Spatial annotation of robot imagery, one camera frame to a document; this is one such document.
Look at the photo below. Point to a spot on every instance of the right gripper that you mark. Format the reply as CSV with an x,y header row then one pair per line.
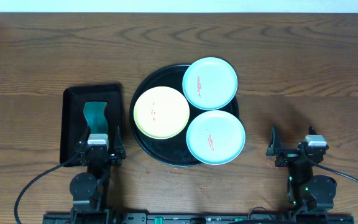
x,y
275,149

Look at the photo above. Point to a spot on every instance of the green yellow sponge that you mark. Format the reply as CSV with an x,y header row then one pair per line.
x,y
95,117

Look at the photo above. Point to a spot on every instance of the light blue plate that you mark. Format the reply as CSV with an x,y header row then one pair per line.
x,y
210,83
215,137

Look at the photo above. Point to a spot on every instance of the round black tray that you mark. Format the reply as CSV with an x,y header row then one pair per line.
x,y
173,151

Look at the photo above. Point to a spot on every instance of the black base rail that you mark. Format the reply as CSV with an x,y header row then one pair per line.
x,y
142,218

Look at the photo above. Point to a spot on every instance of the rectangular black tray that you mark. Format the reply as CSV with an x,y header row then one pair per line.
x,y
73,119

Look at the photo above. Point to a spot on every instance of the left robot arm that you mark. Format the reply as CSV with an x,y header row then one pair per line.
x,y
90,189

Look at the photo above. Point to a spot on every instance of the yellow plate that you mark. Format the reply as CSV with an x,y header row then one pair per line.
x,y
161,112

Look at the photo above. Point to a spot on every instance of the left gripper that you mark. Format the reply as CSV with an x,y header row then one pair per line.
x,y
98,154

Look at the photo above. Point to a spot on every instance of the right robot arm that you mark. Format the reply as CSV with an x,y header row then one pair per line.
x,y
311,194

